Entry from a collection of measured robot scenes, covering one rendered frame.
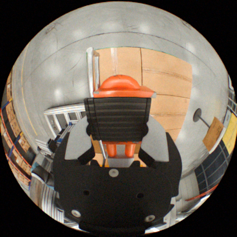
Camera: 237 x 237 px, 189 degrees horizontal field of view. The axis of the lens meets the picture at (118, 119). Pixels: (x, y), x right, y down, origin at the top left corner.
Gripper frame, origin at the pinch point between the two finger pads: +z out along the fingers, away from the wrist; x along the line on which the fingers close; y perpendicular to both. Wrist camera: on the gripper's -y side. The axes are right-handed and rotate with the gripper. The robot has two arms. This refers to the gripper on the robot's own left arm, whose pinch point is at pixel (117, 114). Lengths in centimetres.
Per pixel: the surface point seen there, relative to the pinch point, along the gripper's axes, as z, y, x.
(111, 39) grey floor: 108, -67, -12
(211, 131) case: 37, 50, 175
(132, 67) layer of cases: 54, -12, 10
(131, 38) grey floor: 108, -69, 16
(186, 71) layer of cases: 53, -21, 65
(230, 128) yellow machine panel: -2, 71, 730
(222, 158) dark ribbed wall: -150, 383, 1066
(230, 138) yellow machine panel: -53, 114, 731
